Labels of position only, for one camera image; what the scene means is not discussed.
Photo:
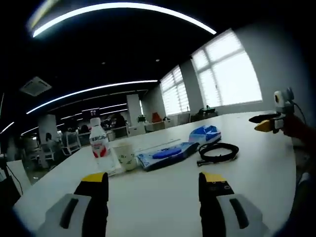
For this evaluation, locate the hanging dark screen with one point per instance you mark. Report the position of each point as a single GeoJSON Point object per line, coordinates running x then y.
{"type": "Point", "coordinates": [90, 113]}

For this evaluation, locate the potted green plant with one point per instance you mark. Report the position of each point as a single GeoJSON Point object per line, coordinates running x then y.
{"type": "Point", "coordinates": [141, 119]}

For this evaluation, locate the blue tissue pack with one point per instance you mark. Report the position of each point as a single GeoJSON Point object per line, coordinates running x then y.
{"type": "Point", "coordinates": [205, 134]}

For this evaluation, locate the window with white blinds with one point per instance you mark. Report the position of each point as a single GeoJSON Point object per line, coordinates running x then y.
{"type": "Point", "coordinates": [229, 74]}
{"type": "Point", "coordinates": [175, 93]}

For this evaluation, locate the white paper cup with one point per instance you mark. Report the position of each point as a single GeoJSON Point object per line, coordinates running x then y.
{"type": "Point", "coordinates": [124, 158]}

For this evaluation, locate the ceiling air vent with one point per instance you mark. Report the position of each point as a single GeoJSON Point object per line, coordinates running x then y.
{"type": "Point", "coordinates": [35, 86]}

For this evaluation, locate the dark low cabinet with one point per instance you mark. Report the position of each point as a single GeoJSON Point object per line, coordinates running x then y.
{"type": "Point", "coordinates": [205, 116]}

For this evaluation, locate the person's right hand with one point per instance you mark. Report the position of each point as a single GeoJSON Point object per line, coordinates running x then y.
{"type": "Point", "coordinates": [292, 126]}

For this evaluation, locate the white table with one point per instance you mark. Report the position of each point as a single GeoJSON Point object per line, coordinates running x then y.
{"type": "Point", "coordinates": [153, 197]}

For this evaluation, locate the blue wet wipes packet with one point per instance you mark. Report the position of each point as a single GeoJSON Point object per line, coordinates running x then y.
{"type": "Point", "coordinates": [165, 154]}

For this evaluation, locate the white power strip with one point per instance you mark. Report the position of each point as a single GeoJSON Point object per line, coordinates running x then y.
{"type": "Point", "coordinates": [158, 145]}

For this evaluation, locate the row of white office chairs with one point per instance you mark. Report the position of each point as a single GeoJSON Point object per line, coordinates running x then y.
{"type": "Point", "coordinates": [71, 142]}

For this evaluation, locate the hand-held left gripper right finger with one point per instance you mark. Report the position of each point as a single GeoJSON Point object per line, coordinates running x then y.
{"type": "Point", "coordinates": [212, 200]}

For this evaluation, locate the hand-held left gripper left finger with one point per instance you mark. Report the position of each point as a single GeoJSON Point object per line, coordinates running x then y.
{"type": "Point", "coordinates": [95, 197]}

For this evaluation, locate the white pad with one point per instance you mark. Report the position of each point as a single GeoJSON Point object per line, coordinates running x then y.
{"type": "Point", "coordinates": [116, 168]}

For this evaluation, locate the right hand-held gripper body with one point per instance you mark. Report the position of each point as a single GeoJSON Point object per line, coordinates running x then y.
{"type": "Point", "coordinates": [284, 101]}

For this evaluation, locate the long ceiling light strip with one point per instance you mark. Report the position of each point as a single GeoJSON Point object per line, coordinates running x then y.
{"type": "Point", "coordinates": [39, 32]}
{"type": "Point", "coordinates": [128, 82]}

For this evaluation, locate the orange bag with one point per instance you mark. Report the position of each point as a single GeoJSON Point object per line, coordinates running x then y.
{"type": "Point", "coordinates": [155, 118]}

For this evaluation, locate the clear water bottle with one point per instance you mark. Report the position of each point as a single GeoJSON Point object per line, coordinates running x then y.
{"type": "Point", "coordinates": [98, 138]}

